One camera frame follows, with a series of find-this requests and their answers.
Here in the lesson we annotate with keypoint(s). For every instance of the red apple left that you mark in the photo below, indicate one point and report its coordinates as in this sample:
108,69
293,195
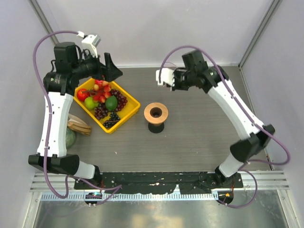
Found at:
82,94

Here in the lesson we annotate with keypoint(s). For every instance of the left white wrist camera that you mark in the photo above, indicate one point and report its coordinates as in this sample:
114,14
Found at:
90,42

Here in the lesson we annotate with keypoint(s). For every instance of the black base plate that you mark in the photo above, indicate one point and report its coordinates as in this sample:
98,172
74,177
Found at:
166,182

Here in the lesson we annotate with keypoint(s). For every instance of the red cherry bunch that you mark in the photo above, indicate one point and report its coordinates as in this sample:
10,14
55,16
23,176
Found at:
101,94

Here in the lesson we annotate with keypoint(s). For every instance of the purple grape bunch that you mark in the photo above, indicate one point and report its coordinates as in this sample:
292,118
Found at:
121,99

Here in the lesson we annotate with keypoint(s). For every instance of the red apple top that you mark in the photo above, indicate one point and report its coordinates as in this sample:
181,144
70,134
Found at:
99,82

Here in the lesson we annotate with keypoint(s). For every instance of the round wooden ring holder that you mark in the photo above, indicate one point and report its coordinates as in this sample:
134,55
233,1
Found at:
156,113

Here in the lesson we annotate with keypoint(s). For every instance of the green melon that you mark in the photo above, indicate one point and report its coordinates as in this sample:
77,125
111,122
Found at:
70,138

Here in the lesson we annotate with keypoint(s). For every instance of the yellow plastic tray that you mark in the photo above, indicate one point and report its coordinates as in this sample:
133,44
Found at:
131,108

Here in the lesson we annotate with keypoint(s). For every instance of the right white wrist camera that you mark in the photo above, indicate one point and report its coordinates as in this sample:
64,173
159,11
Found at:
165,77

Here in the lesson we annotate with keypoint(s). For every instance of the red apple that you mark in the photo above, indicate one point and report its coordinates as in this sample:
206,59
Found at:
99,82
82,94

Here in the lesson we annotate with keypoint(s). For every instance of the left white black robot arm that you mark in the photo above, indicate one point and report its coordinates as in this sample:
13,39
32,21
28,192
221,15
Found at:
59,87

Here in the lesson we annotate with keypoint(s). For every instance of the dark red grape bunch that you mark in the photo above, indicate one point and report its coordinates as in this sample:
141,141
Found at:
101,111

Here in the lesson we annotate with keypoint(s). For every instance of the aluminium front rail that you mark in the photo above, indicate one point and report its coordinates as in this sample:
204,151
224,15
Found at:
76,189

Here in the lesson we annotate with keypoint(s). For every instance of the dark black grape bunch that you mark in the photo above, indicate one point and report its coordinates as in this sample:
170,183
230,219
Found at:
112,121

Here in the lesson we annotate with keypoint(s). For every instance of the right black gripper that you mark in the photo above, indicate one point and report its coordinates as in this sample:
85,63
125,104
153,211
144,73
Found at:
175,73

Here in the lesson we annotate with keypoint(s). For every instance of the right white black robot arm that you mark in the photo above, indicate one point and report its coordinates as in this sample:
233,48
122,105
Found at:
215,82

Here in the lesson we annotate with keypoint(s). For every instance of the green apple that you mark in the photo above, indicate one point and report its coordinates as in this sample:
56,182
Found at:
90,103

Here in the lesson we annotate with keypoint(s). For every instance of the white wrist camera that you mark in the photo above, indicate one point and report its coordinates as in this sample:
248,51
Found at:
90,42
165,77

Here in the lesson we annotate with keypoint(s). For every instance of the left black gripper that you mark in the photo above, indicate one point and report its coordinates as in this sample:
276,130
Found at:
112,71

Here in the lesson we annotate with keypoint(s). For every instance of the dark red glass carafe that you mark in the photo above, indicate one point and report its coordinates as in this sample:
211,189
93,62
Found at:
156,128

